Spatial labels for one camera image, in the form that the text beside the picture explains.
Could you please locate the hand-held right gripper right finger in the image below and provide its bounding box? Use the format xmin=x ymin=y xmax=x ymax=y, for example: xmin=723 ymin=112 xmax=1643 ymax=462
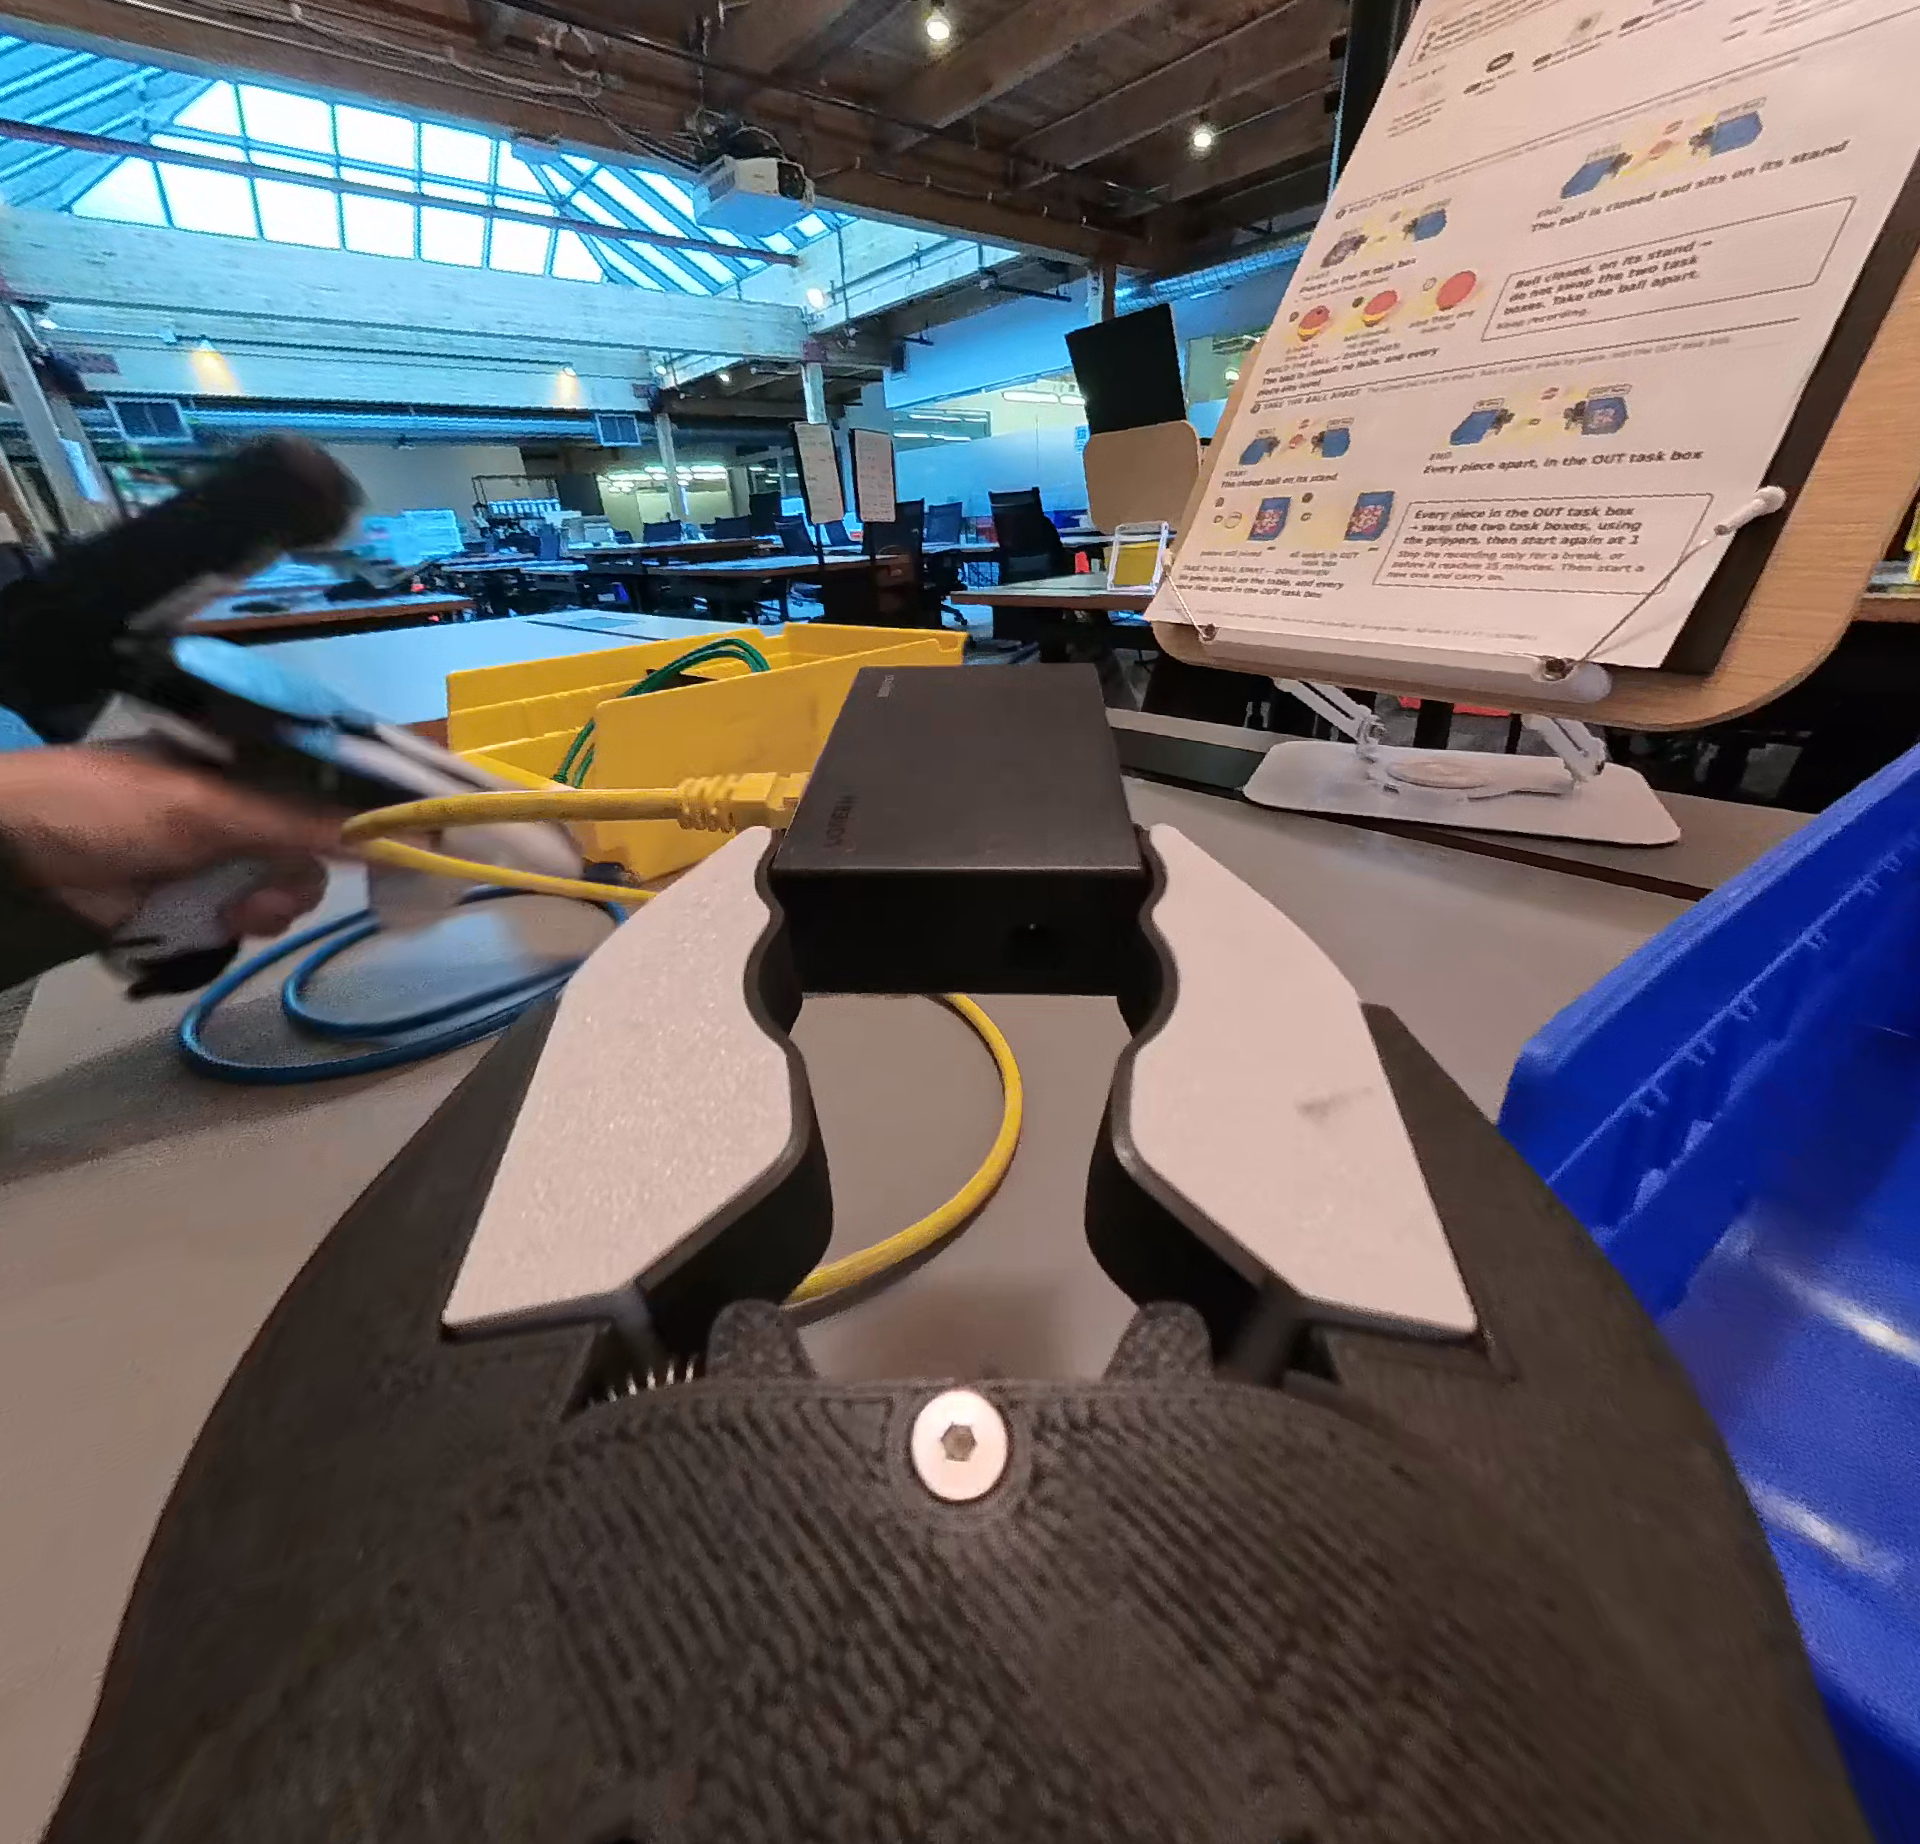
xmin=1082 ymin=819 xmax=1483 ymax=1342

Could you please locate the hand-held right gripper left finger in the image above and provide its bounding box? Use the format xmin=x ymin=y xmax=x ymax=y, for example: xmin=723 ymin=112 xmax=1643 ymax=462
xmin=439 ymin=825 xmax=835 ymax=1342

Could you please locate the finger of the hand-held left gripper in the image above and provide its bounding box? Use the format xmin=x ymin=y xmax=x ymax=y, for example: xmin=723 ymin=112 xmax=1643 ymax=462
xmin=308 ymin=725 xmax=523 ymax=814
xmin=360 ymin=816 xmax=590 ymax=935

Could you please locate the yellow ethernet cable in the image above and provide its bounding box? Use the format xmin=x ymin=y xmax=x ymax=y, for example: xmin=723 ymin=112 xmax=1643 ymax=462
xmin=344 ymin=770 xmax=1026 ymax=1306

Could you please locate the blue ethernet cable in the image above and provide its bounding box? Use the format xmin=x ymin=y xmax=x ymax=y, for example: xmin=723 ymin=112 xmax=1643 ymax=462
xmin=176 ymin=885 xmax=634 ymax=1088

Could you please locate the black network switch box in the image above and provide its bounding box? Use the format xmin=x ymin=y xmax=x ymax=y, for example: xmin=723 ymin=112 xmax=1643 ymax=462
xmin=768 ymin=664 xmax=1150 ymax=1000

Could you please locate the person's left hand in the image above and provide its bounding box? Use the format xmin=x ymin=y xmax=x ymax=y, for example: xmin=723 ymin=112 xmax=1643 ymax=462
xmin=0 ymin=742 xmax=337 ymax=941

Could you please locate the large yellow plastic bin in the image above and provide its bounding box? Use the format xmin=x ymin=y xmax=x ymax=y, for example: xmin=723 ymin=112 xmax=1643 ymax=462
xmin=447 ymin=620 xmax=969 ymax=800

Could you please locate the blue plastic bin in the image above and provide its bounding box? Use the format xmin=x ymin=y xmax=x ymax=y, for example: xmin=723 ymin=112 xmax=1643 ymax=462
xmin=1502 ymin=742 xmax=1920 ymax=1844

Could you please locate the black office chair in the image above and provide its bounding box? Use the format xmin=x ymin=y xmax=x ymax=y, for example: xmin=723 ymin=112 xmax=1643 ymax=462
xmin=989 ymin=489 xmax=1072 ymax=586

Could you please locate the background wooden document stand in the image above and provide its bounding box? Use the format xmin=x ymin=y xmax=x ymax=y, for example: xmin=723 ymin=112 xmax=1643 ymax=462
xmin=1082 ymin=416 xmax=1203 ymax=535

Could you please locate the white ceiling projector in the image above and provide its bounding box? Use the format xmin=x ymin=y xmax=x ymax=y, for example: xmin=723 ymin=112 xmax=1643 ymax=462
xmin=690 ymin=151 xmax=815 ymax=240

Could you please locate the black background monitor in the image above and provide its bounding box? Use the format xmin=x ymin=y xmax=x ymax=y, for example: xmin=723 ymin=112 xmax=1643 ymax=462
xmin=1062 ymin=304 xmax=1193 ymax=436

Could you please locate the printed instruction sheet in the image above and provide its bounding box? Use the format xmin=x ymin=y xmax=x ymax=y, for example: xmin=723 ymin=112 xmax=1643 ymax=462
xmin=1147 ymin=0 xmax=1920 ymax=670

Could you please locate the instruction sheet on stand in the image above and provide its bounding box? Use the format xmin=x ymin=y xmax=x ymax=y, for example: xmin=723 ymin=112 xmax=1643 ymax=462
xmin=1147 ymin=0 xmax=1920 ymax=848

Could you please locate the green ethernet cable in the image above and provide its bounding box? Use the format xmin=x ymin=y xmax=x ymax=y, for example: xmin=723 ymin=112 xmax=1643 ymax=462
xmin=551 ymin=636 xmax=775 ymax=790

